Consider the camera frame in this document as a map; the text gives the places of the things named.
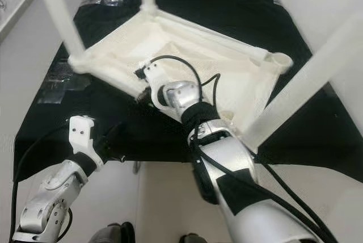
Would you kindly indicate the robot left leg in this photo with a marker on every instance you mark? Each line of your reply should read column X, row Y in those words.
column 113, row 233

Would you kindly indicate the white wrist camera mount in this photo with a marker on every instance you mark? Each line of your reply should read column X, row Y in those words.
column 156, row 78
column 82, row 132

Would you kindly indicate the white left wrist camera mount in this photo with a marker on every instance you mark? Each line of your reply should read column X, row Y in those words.
column 82, row 132

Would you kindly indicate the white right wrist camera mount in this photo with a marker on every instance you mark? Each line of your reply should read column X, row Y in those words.
column 156, row 78

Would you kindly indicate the clear tape cross patch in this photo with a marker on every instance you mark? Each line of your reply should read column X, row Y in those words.
column 62, row 83

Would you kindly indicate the robot leg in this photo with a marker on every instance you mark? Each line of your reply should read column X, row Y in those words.
column 193, row 238
column 113, row 233

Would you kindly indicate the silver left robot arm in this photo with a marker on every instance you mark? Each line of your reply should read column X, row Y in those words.
column 51, row 197

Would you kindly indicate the robot right leg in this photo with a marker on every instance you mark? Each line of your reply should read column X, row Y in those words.
column 193, row 238

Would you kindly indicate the black tablecloth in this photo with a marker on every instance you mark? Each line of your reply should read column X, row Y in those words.
column 232, row 4

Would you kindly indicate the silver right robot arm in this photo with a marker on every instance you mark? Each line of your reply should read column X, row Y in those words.
column 181, row 95

